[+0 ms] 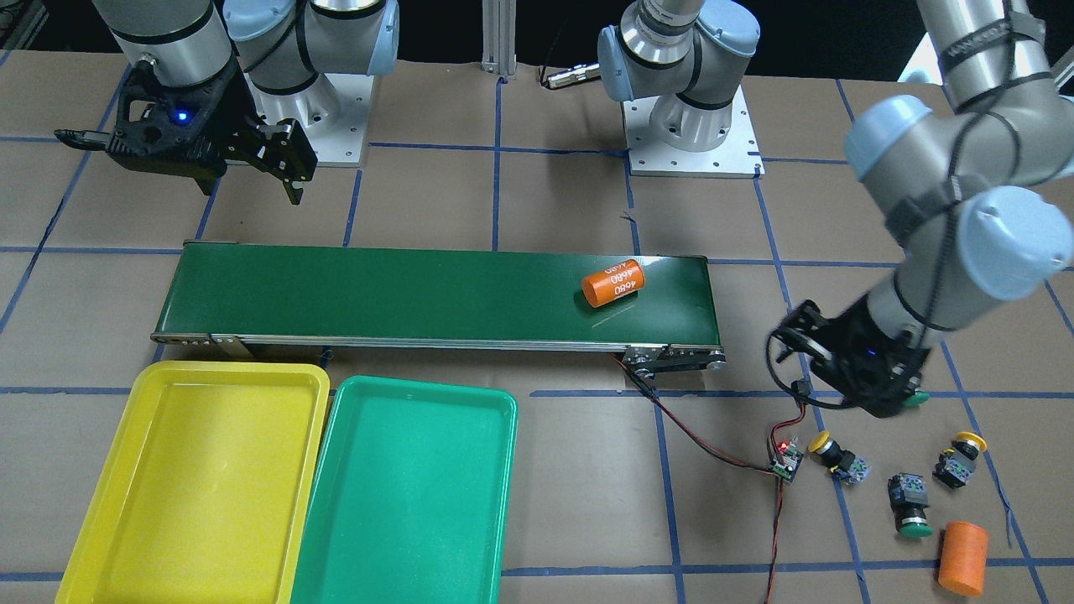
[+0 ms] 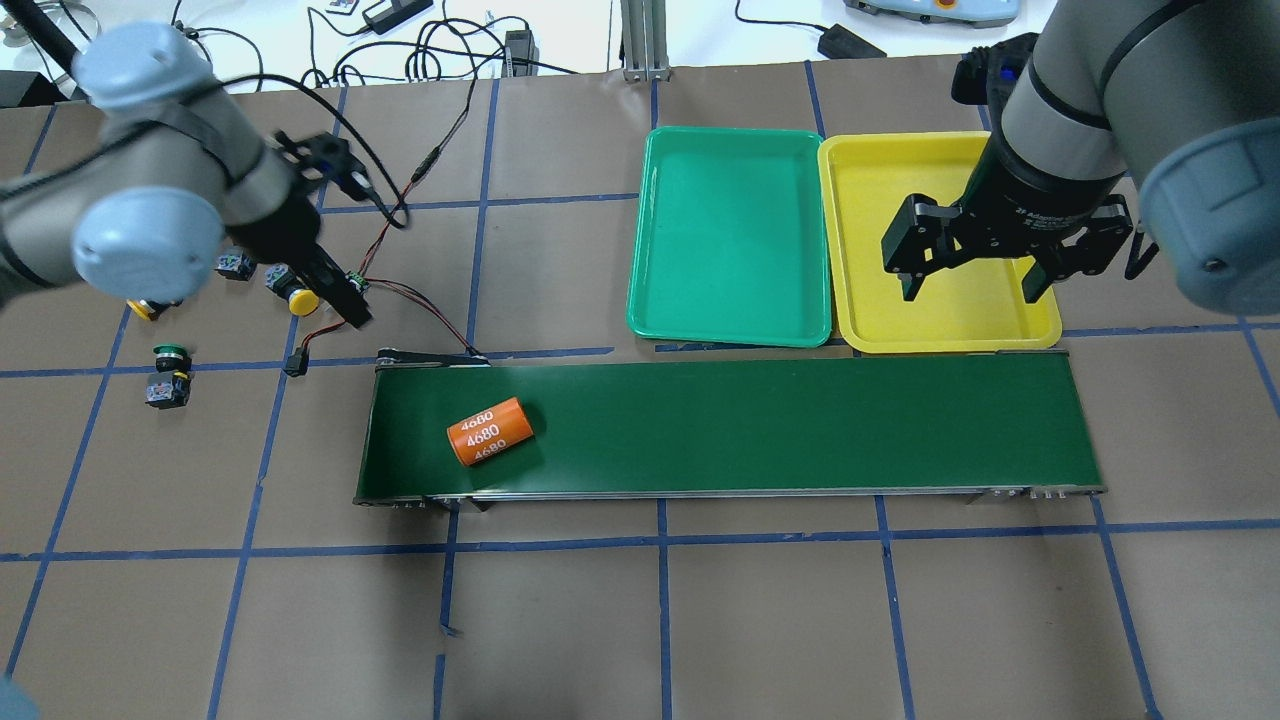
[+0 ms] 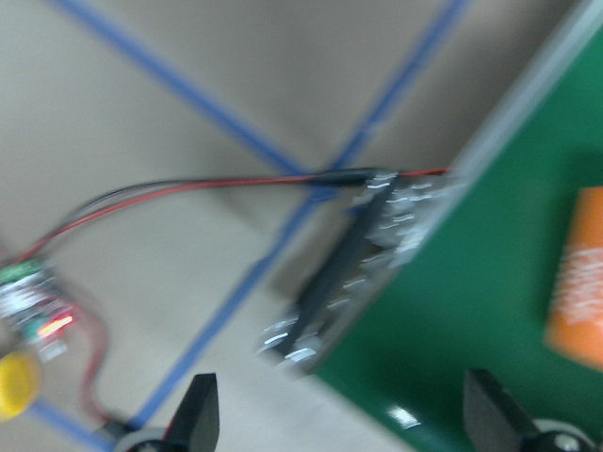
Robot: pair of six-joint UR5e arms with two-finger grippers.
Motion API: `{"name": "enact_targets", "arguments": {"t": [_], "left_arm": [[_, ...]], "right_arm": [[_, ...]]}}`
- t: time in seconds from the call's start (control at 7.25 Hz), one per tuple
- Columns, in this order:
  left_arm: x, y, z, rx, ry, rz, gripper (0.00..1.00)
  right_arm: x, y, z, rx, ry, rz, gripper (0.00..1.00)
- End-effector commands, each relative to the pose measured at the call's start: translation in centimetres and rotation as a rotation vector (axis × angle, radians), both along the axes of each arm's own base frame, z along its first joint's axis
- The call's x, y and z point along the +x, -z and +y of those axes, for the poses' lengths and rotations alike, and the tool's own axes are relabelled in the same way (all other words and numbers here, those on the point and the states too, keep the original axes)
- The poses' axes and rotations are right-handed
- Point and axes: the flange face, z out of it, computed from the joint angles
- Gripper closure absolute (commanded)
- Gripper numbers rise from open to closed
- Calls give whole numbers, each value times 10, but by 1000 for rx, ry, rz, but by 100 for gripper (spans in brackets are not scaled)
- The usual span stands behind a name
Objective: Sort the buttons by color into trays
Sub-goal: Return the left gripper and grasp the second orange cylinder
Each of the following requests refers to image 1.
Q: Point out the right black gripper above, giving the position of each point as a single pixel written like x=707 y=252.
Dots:
x=228 y=126

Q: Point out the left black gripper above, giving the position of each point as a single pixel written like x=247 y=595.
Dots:
x=883 y=369

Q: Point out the green push button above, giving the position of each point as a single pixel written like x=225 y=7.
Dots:
x=908 y=500
x=915 y=399

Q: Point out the plain orange cylinder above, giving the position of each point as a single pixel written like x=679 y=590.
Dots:
x=963 y=561

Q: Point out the orange cylinder with white text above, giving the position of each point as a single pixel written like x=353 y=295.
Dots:
x=616 y=282

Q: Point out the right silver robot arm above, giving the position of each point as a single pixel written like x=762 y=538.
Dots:
x=283 y=46

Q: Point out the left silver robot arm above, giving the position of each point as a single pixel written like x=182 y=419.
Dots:
x=957 y=192

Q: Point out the yellow push button near board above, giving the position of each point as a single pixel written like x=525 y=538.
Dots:
x=844 y=465

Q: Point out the small motor controller board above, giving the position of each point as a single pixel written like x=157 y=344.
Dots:
x=786 y=460

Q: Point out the yellow push button far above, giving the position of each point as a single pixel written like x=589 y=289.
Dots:
x=956 y=464

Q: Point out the green conveyor belt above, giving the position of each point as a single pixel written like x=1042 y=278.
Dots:
x=234 y=296

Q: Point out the yellow plastic tray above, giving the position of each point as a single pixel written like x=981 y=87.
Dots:
x=204 y=493

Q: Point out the green plastic tray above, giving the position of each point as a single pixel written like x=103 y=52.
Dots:
x=410 y=500

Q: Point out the aluminium frame post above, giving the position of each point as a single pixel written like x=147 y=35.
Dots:
x=498 y=21

